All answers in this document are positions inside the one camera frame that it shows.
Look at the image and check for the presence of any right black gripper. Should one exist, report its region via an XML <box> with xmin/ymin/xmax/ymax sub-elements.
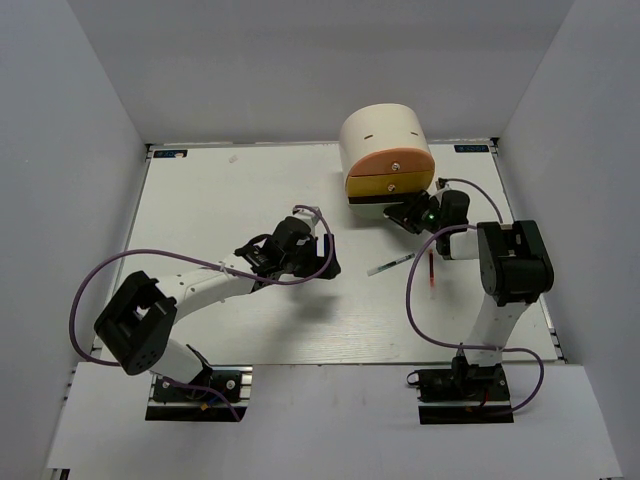
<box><xmin>386</xmin><ymin>189</ymin><xmax>447</xmax><ymax>235</ymax></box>

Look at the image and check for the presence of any white green pen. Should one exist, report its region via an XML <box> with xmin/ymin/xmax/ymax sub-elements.
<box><xmin>367</xmin><ymin>253</ymin><xmax>415</xmax><ymax>277</ymax></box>

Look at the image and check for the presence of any round wooden drawer cabinet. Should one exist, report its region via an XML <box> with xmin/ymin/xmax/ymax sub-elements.
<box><xmin>338</xmin><ymin>103</ymin><xmax>435</xmax><ymax>219</ymax></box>

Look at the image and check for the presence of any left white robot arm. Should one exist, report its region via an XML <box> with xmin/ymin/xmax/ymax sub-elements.
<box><xmin>94</xmin><ymin>210</ymin><xmax>341</xmax><ymax>399</ymax></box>

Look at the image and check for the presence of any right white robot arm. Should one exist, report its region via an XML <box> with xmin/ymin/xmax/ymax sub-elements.
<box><xmin>384</xmin><ymin>189</ymin><xmax>554</xmax><ymax>399</ymax></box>

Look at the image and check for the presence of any red pen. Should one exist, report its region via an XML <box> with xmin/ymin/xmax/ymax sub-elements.
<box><xmin>428</xmin><ymin>249</ymin><xmax>436</xmax><ymax>297</ymax></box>

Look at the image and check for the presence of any right blue corner label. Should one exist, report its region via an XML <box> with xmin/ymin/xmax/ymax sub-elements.
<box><xmin>454</xmin><ymin>144</ymin><xmax>490</xmax><ymax>153</ymax></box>

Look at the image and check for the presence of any blue corner label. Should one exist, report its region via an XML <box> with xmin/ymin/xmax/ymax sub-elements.
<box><xmin>454</xmin><ymin>144</ymin><xmax>490</xmax><ymax>153</ymax></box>
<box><xmin>153</xmin><ymin>149</ymin><xmax>188</xmax><ymax>159</ymax></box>

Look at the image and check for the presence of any left blue corner label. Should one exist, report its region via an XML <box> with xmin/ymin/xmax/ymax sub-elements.
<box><xmin>153</xmin><ymin>149</ymin><xmax>188</xmax><ymax>159</ymax></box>

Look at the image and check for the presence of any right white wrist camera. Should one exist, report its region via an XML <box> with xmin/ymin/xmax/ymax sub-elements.
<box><xmin>435</xmin><ymin>178</ymin><xmax>451</xmax><ymax>198</ymax></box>

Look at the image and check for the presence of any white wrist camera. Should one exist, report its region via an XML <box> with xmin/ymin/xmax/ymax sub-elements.
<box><xmin>435</xmin><ymin>178</ymin><xmax>451</xmax><ymax>198</ymax></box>
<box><xmin>292</xmin><ymin>206</ymin><xmax>320</xmax><ymax>231</ymax></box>

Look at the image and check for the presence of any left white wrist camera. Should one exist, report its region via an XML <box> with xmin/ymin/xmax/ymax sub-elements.
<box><xmin>292</xmin><ymin>206</ymin><xmax>320</xmax><ymax>231</ymax></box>

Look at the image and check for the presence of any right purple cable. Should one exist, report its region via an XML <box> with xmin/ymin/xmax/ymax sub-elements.
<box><xmin>405</xmin><ymin>177</ymin><xmax>546</xmax><ymax>414</ymax></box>

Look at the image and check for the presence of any purple cable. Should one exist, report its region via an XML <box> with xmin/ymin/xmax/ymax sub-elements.
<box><xmin>68</xmin><ymin>203</ymin><xmax>335</xmax><ymax>421</ymax></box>
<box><xmin>405</xmin><ymin>177</ymin><xmax>546</xmax><ymax>414</ymax></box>

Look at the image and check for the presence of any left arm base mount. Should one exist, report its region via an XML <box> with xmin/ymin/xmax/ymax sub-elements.
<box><xmin>145</xmin><ymin>366</ymin><xmax>253</xmax><ymax>423</ymax></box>

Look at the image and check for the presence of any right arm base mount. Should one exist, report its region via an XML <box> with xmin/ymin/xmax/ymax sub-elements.
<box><xmin>406</xmin><ymin>354</ymin><xmax>514</xmax><ymax>425</ymax></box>

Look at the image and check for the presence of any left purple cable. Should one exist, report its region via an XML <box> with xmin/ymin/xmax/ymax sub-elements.
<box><xmin>68</xmin><ymin>203</ymin><xmax>335</xmax><ymax>421</ymax></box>

